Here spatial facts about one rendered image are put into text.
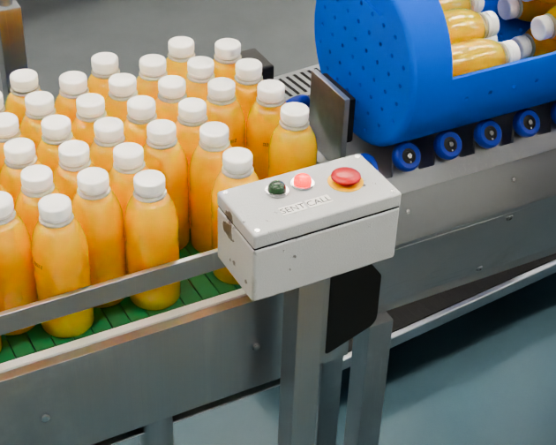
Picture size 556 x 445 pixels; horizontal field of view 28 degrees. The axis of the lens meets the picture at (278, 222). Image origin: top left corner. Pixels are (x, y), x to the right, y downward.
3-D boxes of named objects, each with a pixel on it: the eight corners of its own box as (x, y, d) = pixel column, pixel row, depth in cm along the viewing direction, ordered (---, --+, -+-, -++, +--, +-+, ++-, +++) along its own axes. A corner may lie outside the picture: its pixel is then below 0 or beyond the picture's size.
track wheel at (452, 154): (460, 126, 168) (453, 128, 170) (435, 132, 166) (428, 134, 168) (468, 154, 168) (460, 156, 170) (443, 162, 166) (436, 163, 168)
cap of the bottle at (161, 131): (182, 137, 147) (182, 125, 146) (161, 148, 145) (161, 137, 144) (161, 126, 149) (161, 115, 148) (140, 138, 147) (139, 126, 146)
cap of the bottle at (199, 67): (218, 69, 162) (218, 57, 161) (208, 81, 159) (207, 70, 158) (193, 64, 163) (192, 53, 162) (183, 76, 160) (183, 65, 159)
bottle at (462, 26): (392, 80, 161) (489, 56, 168) (403, 44, 156) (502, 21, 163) (369, 50, 165) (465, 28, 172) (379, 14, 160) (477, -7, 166)
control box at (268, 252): (394, 258, 139) (402, 191, 133) (252, 304, 131) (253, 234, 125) (354, 215, 146) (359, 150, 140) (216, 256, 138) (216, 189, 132)
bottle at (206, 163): (244, 252, 155) (246, 147, 145) (198, 261, 153) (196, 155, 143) (230, 224, 161) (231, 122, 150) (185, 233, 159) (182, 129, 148)
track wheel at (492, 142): (499, 115, 171) (492, 117, 173) (476, 122, 169) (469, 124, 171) (507, 143, 171) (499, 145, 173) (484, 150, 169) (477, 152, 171)
